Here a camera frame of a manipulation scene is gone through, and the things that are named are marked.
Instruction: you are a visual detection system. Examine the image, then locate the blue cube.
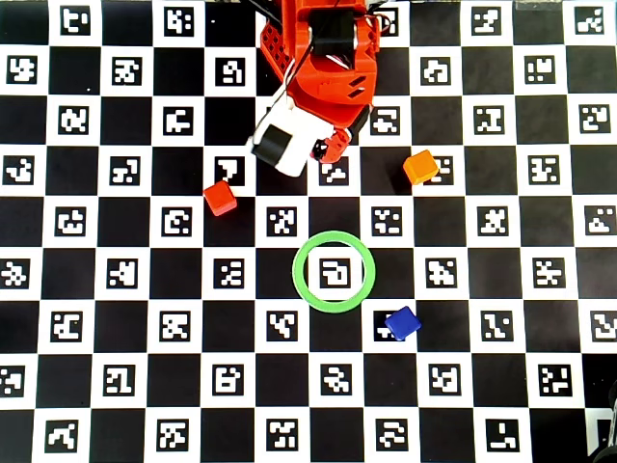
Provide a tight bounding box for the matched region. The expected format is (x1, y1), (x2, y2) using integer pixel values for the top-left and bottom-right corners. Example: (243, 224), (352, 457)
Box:
(384, 305), (422, 342)

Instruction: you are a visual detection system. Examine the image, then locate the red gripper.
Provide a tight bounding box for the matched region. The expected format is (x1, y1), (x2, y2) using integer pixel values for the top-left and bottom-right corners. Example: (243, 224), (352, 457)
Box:
(293, 95), (376, 164)

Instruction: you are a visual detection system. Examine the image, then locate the red cube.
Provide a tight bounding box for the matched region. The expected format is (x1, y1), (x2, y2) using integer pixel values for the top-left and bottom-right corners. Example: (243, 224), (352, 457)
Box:
(201, 179), (239, 217)

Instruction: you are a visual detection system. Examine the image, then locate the orange cube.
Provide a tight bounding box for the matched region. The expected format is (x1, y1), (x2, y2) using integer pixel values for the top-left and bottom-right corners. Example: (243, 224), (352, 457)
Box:
(402, 149), (441, 187)

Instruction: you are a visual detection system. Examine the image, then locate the black white marker board mat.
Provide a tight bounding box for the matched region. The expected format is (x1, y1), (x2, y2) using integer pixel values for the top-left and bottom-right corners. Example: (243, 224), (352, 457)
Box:
(0, 0), (617, 463)

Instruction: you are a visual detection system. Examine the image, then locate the black base cable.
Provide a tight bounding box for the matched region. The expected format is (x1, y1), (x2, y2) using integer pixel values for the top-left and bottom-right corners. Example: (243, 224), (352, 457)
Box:
(246, 0), (281, 24)

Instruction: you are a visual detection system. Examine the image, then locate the thin black camera cable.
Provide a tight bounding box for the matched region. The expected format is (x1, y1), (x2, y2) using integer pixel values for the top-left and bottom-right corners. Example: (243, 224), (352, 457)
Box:
(267, 0), (341, 115)

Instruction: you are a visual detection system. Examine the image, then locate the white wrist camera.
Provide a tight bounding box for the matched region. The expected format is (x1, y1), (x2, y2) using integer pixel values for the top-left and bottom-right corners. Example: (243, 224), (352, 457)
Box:
(248, 100), (338, 178)

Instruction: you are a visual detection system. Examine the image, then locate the green ring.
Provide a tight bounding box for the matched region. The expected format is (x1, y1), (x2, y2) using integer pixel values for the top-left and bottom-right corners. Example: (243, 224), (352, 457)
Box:
(291, 230), (377, 314)

